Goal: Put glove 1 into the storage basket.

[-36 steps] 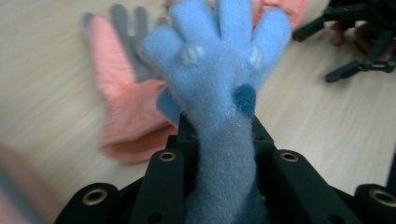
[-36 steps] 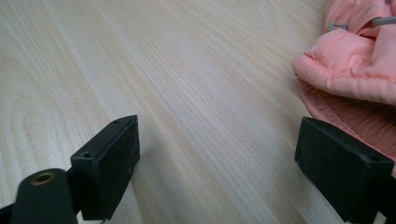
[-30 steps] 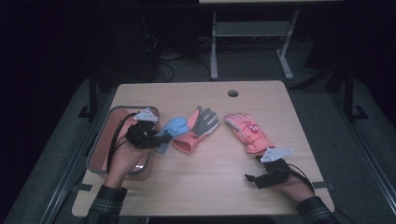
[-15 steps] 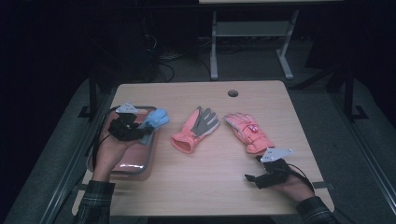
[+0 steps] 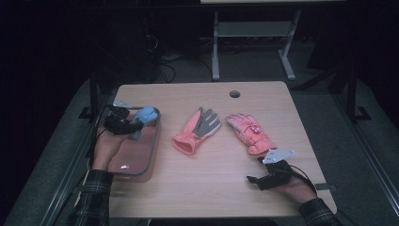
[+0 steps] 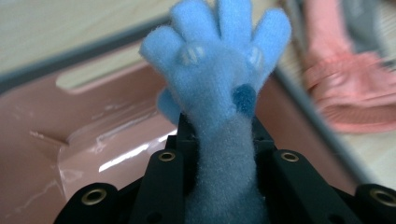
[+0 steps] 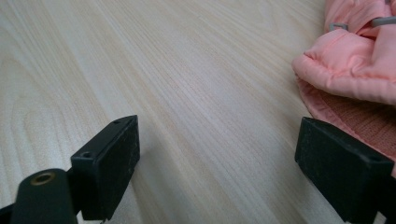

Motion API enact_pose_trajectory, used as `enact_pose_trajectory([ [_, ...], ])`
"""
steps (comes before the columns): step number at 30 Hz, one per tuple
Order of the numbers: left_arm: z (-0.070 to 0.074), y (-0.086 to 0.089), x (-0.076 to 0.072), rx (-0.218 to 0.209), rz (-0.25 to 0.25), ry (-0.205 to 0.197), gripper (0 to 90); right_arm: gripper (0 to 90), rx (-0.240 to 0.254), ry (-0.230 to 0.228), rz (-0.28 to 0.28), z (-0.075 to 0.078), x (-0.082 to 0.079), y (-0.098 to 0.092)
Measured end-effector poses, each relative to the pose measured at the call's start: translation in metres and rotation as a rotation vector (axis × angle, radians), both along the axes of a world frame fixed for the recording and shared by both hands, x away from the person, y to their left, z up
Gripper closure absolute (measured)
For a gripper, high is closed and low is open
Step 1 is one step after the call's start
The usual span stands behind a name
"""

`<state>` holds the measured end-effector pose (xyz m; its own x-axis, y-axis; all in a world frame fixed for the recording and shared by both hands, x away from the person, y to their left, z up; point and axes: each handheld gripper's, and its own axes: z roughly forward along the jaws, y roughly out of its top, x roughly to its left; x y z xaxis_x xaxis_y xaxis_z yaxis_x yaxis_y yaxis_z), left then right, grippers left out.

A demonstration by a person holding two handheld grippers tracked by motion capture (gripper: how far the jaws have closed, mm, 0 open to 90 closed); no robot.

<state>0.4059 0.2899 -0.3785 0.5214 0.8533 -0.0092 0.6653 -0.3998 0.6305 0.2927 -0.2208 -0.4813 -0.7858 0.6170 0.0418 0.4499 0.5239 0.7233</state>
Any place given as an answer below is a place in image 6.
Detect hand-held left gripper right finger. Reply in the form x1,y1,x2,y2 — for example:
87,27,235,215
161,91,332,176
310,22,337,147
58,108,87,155
251,115,363,224

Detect pink glove with grey palm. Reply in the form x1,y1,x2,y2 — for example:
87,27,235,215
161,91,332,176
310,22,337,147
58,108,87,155
299,0,396,135

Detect pink plastic tray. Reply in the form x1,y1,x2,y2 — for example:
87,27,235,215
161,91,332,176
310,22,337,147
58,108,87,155
0,14,376,224

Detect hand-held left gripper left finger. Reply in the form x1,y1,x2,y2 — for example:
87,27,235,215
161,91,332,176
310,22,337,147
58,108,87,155
128,112,200,224

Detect blue fleece glove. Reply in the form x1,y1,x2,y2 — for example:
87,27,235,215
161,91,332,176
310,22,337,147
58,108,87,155
138,0,293,224

